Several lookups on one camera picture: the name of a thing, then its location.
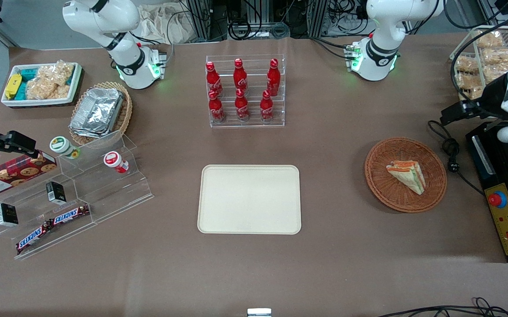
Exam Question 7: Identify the clear acrylic bottle rack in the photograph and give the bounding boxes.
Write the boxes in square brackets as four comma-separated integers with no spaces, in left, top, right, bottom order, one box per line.
[205,54,286,129]

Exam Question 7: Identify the red cola bottle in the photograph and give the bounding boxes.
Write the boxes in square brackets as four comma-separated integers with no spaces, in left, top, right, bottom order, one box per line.
[234,88,250,122]
[260,90,274,122]
[205,61,223,97]
[233,58,248,94]
[208,89,226,123]
[266,58,281,96]

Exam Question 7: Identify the bagged bread pastry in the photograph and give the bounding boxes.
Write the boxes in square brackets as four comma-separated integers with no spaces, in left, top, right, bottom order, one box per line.
[475,32,506,49]
[482,48,508,67]
[454,73,484,100]
[455,56,480,75]

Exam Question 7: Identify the aluminium profile frame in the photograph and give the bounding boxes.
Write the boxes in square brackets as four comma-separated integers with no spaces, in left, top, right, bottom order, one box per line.
[182,0,339,41]

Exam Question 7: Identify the round brown wicker basket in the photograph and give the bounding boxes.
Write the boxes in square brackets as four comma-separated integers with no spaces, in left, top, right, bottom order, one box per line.
[364,137,448,214]

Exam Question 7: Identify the beige rectangular tray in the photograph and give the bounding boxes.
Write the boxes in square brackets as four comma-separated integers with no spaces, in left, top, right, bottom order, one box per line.
[197,164,302,235]

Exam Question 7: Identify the clear acrylic stepped display stand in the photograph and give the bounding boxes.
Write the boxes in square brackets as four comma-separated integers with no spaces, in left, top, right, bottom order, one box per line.
[0,129,155,261]

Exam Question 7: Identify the red lid white cup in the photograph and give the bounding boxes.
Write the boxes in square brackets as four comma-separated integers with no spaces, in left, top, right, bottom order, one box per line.
[103,151,130,174]

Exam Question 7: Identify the white rectangular snack bin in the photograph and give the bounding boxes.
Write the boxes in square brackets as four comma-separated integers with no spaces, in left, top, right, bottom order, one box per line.
[0,62,83,108]

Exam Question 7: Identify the small black box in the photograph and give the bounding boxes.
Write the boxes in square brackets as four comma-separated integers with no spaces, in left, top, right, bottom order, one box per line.
[0,203,19,228]
[45,181,67,206]

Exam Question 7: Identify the triangle sandwich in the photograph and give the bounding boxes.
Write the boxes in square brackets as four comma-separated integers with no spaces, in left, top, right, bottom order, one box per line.
[386,160,426,195]

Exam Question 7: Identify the red tartan cookie box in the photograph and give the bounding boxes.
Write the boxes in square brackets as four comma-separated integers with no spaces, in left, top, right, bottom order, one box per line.
[0,151,58,199]

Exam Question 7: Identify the beige cloth bag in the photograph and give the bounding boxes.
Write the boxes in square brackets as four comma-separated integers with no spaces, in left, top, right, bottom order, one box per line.
[136,4,202,45]

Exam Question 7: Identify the teal snack pack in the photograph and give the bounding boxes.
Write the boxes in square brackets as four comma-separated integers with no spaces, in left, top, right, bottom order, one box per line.
[15,67,39,100]

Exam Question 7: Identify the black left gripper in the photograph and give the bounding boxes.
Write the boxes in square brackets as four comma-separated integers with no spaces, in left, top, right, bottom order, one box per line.
[440,86,508,127]

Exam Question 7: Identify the snickers chocolate bar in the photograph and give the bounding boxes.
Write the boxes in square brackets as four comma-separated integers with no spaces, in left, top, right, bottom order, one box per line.
[15,221,53,255]
[50,204,91,226]

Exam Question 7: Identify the black cable on table edge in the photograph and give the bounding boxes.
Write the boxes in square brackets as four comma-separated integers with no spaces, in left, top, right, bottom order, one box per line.
[376,297,508,317]

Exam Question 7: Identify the oval tan wicker basket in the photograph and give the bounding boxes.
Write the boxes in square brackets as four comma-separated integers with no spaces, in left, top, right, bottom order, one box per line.
[68,81,133,147]

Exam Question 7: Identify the yellow snack pack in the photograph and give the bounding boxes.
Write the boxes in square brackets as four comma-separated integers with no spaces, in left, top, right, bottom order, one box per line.
[5,74,22,100]

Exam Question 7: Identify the black power cable with plug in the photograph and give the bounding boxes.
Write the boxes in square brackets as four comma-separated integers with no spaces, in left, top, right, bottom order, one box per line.
[427,119,486,195]

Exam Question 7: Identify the stacked aluminium foil containers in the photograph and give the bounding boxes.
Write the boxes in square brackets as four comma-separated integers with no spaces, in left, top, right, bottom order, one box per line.
[69,88,125,139]

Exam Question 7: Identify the clear bag of rice crackers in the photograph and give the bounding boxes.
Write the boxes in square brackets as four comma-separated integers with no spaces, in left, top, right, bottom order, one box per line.
[25,61,75,100]

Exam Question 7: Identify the green lid white cup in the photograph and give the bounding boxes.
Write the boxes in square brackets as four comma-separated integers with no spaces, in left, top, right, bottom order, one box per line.
[49,136,81,160]

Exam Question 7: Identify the black cable to arm base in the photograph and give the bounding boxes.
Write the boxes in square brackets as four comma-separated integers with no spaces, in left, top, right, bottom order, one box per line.
[310,37,356,60]

